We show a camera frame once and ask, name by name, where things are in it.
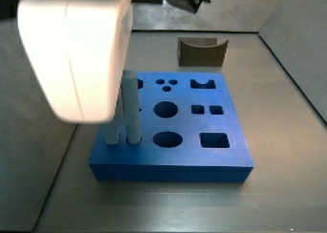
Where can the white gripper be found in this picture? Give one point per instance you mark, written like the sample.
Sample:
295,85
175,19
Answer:
75,40

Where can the blue shape-sorting board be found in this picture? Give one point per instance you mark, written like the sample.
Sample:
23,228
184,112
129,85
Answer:
192,141

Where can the black curved holder stand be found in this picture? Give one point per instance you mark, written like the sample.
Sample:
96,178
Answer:
200,52

